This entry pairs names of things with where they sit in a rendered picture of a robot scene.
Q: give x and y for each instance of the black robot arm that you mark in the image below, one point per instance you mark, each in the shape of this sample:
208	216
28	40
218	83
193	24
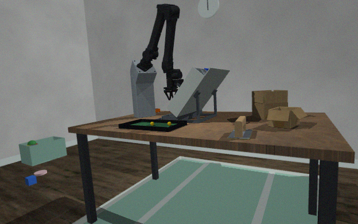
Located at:
151	52

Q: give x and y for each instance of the grey bank of square funnels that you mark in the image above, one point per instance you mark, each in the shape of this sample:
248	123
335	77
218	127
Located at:
183	104

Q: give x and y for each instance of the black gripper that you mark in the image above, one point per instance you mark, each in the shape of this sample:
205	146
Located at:
171	90

